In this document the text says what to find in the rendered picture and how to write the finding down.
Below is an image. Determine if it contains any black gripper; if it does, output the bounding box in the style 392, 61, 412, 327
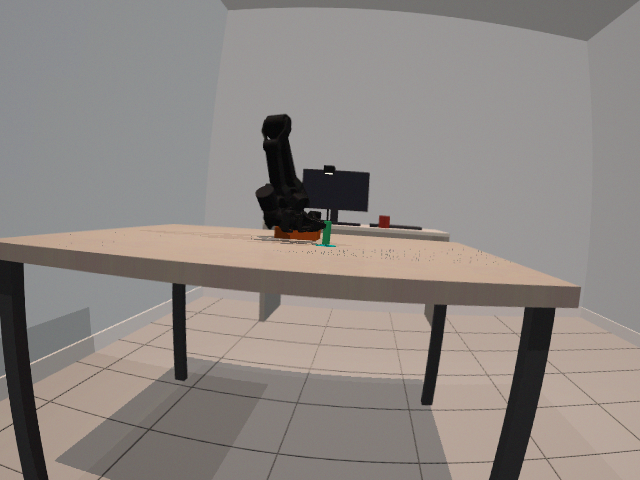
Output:
276, 208, 326, 233

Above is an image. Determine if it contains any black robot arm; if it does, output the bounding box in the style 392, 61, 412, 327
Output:
255, 114, 310, 230

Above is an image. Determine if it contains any green rectangular block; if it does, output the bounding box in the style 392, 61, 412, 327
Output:
322, 221, 332, 245

